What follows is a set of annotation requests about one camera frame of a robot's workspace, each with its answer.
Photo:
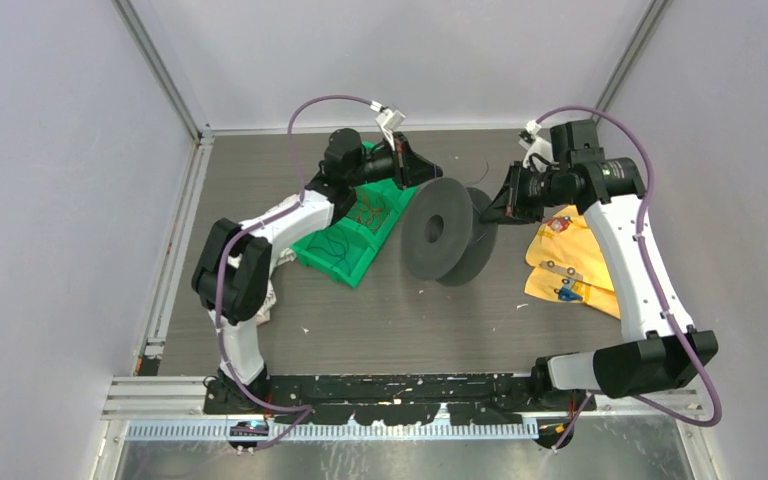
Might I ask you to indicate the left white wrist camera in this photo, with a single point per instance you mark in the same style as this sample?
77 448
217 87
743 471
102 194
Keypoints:
388 120

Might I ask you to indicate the yellow printed cloth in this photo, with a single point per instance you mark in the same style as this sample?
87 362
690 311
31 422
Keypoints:
568 266

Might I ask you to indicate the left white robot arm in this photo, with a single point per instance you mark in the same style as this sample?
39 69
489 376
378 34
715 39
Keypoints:
232 274

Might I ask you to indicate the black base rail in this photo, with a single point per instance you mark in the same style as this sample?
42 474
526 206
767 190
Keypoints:
394 400

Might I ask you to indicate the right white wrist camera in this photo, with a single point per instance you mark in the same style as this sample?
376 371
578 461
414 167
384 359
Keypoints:
538 157

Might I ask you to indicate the black cable spool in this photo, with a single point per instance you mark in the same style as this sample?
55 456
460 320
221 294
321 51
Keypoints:
443 238

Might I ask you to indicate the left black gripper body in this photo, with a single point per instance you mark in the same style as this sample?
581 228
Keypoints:
376 166

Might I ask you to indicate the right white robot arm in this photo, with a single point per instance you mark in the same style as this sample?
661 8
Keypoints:
661 346

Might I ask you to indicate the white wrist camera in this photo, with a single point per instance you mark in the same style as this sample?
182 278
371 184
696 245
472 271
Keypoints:
388 120
538 157

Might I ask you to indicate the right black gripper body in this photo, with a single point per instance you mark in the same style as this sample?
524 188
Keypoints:
539 190

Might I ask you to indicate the green three-compartment bin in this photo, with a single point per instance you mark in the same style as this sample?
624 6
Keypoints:
346 250

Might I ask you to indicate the white patterned cloth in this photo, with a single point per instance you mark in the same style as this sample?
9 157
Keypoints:
280 258

